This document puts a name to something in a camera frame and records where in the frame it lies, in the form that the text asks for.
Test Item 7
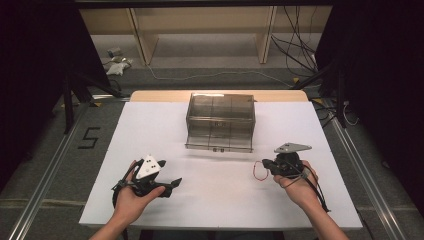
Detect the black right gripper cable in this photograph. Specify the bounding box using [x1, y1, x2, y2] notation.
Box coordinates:
[299, 164, 332, 213]

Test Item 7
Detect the black curtain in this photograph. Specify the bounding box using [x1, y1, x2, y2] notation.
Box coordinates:
[0, 0, 112, 189]
[314, 0, 424, 218]

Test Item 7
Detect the person's right hand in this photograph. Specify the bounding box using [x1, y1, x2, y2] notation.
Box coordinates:
[273, 159, 323, 212]

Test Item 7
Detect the bundle of black cables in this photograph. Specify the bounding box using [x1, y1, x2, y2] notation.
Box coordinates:
[270, 5, 318, 80]

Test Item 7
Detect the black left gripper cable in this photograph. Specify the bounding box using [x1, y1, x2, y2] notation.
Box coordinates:
[111, 162, 141, 208]

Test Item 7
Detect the smoky clear drawer box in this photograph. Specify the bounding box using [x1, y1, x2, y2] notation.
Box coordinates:
[185, 92, 257, 146]

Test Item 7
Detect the grey cable loop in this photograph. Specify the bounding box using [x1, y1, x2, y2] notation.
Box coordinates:
[279, 169, 311, 190]

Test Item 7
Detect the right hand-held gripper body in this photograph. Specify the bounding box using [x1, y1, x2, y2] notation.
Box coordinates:
[273, 142, 313, 178]

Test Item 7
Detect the aluminium floor rail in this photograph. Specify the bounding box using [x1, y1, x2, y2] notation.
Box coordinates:
[8, 102, 92, 240]
[329, 117, 407, 240]

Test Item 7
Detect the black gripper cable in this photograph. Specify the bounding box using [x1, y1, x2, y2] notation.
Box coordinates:
[111, 162, 141, 208]
[299, 164, 332, 213]

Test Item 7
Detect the person's left hand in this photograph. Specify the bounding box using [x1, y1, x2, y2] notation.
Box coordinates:
[114, 159, 166, 226]

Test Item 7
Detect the short white cable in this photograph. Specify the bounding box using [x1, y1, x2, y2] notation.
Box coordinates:
[342, 100, 360, 127]

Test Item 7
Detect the white cloth bag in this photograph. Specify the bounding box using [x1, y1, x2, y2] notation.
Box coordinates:
[105, 59, 134, 76]

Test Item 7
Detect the black metal stand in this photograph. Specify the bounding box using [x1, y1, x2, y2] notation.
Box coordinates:
[61, 70, 125, 135]
[291, 59, 348, 130]

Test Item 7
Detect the red string bracelet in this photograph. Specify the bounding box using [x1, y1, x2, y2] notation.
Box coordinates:
[252, 160, 270, 182]

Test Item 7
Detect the light wooden shelf unit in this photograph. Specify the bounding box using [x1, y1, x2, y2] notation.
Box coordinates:
[79, 5, 333, 65]

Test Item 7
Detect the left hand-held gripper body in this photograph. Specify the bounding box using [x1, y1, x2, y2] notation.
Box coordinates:
[133, 154, 174, 198]

